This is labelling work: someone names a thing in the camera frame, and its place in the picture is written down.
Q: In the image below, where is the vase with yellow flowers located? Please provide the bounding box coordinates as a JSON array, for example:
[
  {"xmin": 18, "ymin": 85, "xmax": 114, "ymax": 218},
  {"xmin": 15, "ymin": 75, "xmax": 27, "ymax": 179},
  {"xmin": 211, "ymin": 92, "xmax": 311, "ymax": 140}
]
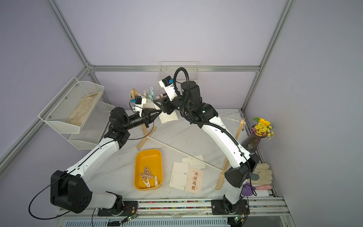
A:
[{"xmin": 241, "ymin": 117, "xmax": 274, "ymax": 154}]

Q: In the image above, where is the white mesh two-tier shelf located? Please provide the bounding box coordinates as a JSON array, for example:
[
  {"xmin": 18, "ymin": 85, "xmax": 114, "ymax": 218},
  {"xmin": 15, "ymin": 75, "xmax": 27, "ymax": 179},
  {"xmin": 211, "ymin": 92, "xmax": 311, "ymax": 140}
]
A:
[{"xmin": 38, "ymin": 77, "xmax": 114, "ymax": 150}]

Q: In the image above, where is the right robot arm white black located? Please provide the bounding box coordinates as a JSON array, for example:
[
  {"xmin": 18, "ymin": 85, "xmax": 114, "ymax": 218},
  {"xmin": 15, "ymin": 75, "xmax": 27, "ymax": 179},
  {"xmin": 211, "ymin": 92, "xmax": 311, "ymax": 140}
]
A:
[{"xmin": 154, "ymin": 67, "xmax": 260, "ymax": 214}]

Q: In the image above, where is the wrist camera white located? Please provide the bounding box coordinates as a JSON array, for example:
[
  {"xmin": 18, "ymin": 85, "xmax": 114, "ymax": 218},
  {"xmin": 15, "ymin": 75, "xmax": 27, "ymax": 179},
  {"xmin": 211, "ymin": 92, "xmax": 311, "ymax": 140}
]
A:
[
  {"xmin": 158, "ymin": 76, "xmax": 177, "ymax": 101},
  {"xmin": 131, "ymin": 95, "xmax": 147, "ymax": 112}
]

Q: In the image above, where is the white wire wall basket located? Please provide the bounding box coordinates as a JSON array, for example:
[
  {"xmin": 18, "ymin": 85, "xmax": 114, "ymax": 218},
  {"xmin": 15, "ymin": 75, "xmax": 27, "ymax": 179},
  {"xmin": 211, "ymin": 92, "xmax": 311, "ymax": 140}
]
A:
[{"xmin": 156, "ymin": 61, "xmax": 199, "ymax": 92}]

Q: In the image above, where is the yellow plastic tray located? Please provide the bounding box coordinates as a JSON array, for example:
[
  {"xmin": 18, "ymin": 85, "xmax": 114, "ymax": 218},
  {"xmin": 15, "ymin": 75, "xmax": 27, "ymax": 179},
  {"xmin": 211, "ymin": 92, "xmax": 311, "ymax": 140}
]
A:
[{"xmin": 134, "ymin": 149, "xmax": 163, "ymax": 191}]

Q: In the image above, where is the beige cloth in shelf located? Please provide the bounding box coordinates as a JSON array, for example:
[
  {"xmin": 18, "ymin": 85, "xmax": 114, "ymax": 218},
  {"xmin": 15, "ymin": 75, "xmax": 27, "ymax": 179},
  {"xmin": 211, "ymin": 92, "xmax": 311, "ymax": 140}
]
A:
[{"xmin": 66, "ymin": 92, "xmax": 100, "ymax": 126}]

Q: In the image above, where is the pink chinese text postcard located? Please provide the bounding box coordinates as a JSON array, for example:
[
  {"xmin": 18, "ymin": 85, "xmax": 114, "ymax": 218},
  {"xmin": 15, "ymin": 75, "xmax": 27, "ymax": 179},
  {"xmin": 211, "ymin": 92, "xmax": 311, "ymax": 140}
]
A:
[{"xmin": 184, "ymin": 167, "xmax": 204, "ymax": 194}]

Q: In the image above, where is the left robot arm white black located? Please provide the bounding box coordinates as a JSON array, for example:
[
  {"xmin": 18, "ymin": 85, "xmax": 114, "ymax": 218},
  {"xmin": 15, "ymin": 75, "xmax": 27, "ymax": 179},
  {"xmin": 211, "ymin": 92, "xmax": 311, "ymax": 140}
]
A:
[{"xmin": 47, "ymin": 107, "xmax": 162, "ymax": 214}]

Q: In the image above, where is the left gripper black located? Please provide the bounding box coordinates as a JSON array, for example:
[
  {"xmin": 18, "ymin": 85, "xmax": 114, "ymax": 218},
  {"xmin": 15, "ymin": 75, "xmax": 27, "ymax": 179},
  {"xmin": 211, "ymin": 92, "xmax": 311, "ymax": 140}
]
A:
[{"xmin": 123, "ymin": 109, "xmax": 162, "ymax": 132}]

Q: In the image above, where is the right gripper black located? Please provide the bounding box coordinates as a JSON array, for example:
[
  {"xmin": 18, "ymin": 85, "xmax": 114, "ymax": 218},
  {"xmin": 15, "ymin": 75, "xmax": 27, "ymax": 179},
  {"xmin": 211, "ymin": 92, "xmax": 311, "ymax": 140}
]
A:
[{"xmin": 156, "ymin": 92, "xmax": 194, "ymax": 116}]

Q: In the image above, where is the wooden drying rack frame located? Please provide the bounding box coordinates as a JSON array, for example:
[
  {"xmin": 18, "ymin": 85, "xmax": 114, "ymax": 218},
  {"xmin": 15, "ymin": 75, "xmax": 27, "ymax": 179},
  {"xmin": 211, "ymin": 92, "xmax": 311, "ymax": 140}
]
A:
[{"xmin": 130, "ymin": 88, "xmax": 246, "ymax": 191}]

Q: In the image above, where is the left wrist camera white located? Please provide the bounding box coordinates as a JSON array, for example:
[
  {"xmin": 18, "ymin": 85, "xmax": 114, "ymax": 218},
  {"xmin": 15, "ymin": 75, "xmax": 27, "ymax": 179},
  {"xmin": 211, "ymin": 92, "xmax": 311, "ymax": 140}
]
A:
[{"xmin": 131, "ymin": 95, "xmax": 147, "ymax": 112}]

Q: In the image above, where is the green clothespin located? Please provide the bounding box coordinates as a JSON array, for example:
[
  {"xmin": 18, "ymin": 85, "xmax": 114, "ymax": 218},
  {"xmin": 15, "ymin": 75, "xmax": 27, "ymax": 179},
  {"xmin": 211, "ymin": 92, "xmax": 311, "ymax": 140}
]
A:
[{"xmin": 149, "ymin": 87, "xmax": 155, "ymax": 102}]

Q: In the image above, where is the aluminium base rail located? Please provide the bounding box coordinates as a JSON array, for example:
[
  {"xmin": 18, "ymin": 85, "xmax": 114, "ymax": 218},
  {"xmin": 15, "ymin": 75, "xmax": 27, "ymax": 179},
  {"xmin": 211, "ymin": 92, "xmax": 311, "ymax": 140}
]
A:
[{"xmin": 52, "ymin": 197, "xmax": 295, "ymax": 227}]

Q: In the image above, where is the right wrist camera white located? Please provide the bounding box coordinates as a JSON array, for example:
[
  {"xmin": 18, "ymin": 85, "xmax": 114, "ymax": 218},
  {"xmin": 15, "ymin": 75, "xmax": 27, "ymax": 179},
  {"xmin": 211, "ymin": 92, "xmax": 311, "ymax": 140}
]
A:
[{"xmin": 158, "ymin": 76, "xmax": 177, "ymax": 101}]

